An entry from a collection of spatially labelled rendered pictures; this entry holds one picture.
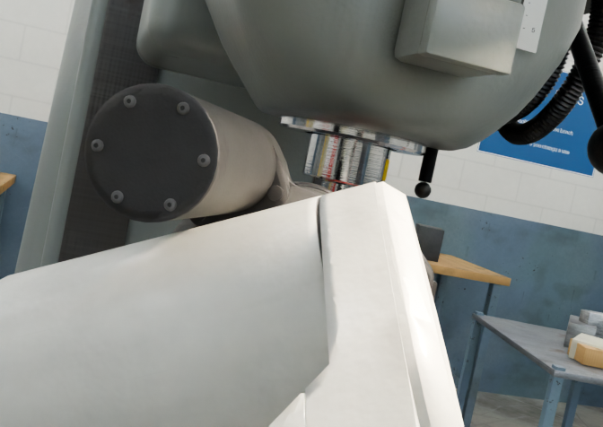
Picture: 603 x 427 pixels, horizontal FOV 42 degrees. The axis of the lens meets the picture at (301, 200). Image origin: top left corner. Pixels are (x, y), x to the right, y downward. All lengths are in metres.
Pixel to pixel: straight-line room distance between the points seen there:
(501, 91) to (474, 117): 0.02
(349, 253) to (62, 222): 0.64
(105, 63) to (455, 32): 0.51
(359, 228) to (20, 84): 4.48
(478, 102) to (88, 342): 0.24
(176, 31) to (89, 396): 0.36
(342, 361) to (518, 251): 5.27
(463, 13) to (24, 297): 0.20
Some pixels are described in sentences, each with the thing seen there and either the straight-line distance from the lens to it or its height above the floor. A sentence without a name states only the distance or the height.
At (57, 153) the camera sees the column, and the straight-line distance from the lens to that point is 0.82.
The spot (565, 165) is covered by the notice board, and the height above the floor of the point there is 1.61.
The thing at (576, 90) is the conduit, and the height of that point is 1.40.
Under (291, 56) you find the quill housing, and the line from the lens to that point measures 0.37.
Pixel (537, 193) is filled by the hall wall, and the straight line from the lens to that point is 5.46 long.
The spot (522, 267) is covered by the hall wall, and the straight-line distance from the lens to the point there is 5.47.
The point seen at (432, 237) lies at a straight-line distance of 4.39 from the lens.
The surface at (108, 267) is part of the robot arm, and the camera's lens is 0.21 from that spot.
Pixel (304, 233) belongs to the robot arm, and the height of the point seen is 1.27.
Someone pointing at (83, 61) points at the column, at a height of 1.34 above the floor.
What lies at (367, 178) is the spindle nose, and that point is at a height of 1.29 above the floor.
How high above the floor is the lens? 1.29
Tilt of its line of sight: 3 degrees down
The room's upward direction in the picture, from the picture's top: 12 degrees clockwise
